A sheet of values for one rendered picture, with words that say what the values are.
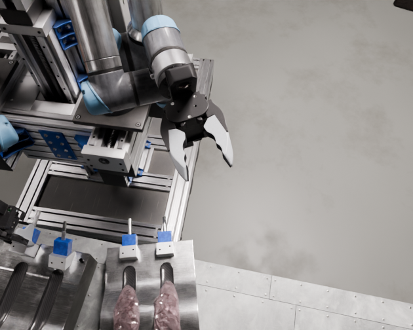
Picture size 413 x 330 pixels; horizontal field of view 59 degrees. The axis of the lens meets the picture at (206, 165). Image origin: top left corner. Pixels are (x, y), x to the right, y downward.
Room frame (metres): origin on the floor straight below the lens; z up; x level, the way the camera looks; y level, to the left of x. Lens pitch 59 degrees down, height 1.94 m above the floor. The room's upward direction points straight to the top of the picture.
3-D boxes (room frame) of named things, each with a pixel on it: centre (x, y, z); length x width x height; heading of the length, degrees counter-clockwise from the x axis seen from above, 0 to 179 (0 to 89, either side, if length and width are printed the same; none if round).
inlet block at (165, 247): (0.39, 0.13, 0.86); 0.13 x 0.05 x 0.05; 6
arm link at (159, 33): (0.57, 0.08, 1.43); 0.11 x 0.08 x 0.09; 17
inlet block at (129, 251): (0.38, 0.24, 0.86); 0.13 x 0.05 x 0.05; 6
